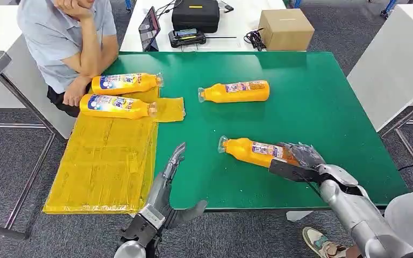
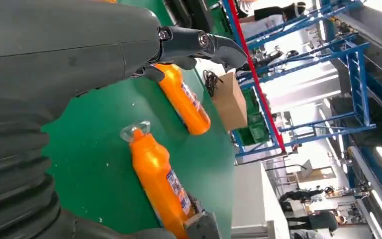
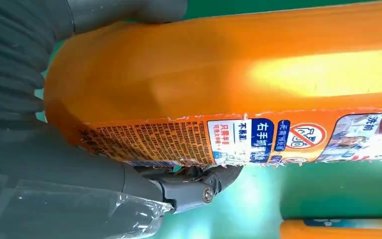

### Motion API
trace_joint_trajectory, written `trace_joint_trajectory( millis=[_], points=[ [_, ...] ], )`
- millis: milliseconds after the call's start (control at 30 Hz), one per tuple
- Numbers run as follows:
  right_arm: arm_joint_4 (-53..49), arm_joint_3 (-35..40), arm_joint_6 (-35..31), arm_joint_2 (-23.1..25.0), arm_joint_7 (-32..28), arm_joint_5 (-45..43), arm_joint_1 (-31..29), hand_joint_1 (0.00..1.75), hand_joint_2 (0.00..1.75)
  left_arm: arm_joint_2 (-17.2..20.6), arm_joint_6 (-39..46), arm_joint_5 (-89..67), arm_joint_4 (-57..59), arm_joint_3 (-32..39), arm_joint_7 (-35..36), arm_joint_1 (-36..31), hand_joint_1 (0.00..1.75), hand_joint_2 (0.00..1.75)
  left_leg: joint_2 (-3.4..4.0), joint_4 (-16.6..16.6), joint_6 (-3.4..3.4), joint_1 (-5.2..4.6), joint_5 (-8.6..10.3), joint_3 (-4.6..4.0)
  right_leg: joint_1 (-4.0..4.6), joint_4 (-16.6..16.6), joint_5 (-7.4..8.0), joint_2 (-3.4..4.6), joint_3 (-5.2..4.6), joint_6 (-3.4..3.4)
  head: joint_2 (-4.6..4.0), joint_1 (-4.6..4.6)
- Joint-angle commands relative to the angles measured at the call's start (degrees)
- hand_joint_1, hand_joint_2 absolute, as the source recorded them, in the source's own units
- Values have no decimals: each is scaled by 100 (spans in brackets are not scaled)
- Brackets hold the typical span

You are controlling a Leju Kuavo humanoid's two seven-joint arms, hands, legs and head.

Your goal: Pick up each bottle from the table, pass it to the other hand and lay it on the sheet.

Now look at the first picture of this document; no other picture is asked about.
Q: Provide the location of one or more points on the black remote controller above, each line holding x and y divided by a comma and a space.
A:
187, 38

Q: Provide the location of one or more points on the yellow plastic sheet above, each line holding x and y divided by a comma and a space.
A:
106, 163

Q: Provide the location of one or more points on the dark right wrist camera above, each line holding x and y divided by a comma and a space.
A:
288, 171

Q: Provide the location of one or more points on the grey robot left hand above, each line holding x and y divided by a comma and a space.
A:
160, 197

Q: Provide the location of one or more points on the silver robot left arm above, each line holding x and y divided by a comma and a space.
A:
135, 242

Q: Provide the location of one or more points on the orange drink bottle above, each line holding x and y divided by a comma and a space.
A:
245, 151
228, 93
114, 107
124, 83

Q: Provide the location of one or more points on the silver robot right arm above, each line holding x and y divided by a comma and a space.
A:
352, 210

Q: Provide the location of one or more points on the seated person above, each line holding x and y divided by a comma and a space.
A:
49, 39

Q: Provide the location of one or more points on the green table mat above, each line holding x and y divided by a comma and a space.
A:
317, 107

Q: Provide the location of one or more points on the black carrying case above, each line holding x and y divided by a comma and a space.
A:
196, 15

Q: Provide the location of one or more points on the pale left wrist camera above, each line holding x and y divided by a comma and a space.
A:
152, 215

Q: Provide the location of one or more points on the white table with metal legs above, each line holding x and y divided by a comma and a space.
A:
395, 64

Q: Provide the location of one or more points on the person's hand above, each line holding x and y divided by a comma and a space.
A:
74, 92
73, 7

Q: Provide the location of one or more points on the black tablet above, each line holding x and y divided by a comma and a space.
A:
149, 29

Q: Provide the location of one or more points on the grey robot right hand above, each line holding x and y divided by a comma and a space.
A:
306, 156

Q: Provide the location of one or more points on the brown cardboard box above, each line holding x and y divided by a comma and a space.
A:
286, 29

